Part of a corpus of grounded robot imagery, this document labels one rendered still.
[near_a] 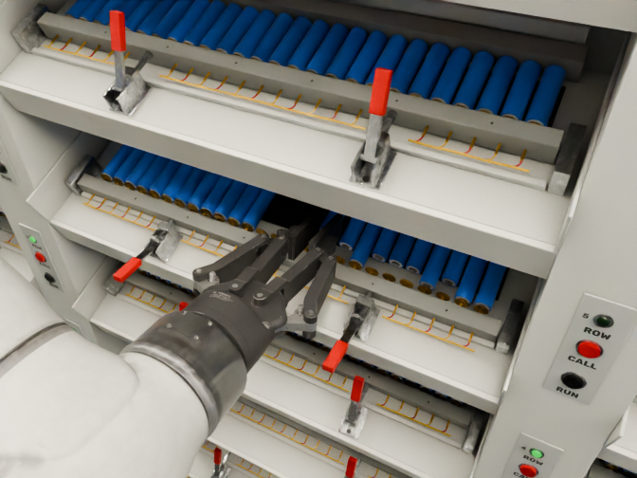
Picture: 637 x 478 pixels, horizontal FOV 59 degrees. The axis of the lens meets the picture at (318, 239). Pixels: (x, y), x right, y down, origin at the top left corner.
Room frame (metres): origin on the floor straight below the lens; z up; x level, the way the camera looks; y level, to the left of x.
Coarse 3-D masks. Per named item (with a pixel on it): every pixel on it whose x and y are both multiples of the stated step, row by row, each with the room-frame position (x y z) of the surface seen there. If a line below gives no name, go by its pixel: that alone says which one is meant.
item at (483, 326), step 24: (96, 192) 0.60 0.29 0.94; (120, 192) 0.59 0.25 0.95; (120, 216) 0.57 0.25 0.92; (168, 216) 0.54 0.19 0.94; (192, 216) 0.54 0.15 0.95; (240, 240) 0.50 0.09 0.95; (288, 264) 0.47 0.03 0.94; (360, 288) 0.43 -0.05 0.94; (384, 288) 0.42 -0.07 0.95; (408, 288) 0.42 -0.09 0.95; (432, 312) 0.39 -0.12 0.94; (456, 312) 0.39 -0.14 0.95; (432, 336) 0.37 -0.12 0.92; (480, 336) 0.37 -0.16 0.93
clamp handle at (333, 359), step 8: (352, 320) 0.39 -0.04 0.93; (360, 320) 0.39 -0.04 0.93; (352, 328) 0.38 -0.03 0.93; (344, 336) 0.37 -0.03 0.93; (352, 336) 0.37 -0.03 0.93; (336, 344) 0.36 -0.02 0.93; (344, 344) 0.36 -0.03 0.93; (336, 352) 0.35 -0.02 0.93; (344, 352) 0.35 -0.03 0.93; (328, 360) 0.34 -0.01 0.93; (336, 360) 0.34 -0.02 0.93; (328, 368) 0.33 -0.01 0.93; (336, 368) 0.33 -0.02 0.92
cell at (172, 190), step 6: (180, 168) 0.62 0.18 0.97; (186, 168) 0.62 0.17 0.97; (192, 168) 0.62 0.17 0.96; (180, 174) 0.61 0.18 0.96; (186, 174) 0.61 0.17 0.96; (174, 180) 0.60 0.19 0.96; (180, 180) 0.60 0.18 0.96; (186, 180) 0.61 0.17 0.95; (168, 186) 0.59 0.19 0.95; (174, 186) 0.59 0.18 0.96; (180, 186) 0.60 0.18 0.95; (168, 192) 0.58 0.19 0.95; (174, 192) 0.59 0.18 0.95
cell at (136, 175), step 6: (144, 156) 0.65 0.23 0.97; (150, 156) 0.65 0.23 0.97; (156, 156) 0.65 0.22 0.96; (138, 162) 0.64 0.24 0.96; (144, 162) 0.64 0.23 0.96; (150, 162) 0.64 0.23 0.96; (138, 168) 0.63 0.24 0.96; (144, 168) 0.63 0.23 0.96; (132, 174) 0.62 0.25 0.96; (138, 174) 0.62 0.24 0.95; (126, 180) 0.61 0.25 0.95; (132, 180) 0.61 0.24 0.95; (138, 180) 0.62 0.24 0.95
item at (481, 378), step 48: (96, 144) 0.68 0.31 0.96; (48, 192) 0.60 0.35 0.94; (96, 240) 0.55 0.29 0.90; (144, 240) 0.54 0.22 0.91; (192, 240) 0.53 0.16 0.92; (192, 288) 0.49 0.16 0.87; (528, 288) 0.42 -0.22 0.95; (336, 336) 0.39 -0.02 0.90; (384, 336) 0.39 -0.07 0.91; (432, 384) 0.35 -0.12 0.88; (480, 384) 0.33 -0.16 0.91
